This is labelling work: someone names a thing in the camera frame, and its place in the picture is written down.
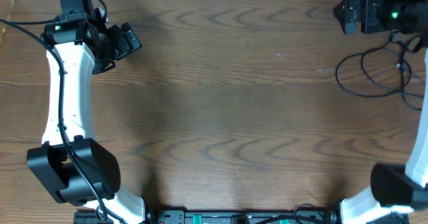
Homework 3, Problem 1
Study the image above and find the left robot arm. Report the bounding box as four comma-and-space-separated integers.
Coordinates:
27, 0, 149, 223

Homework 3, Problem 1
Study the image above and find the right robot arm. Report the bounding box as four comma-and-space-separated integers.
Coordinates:
324, 0, 427, 223

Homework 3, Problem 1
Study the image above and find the black usb cable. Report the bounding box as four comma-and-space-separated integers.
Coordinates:
334, 29, 428, 111

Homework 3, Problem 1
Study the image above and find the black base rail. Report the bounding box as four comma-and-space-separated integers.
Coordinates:
73, 203, 411, 224

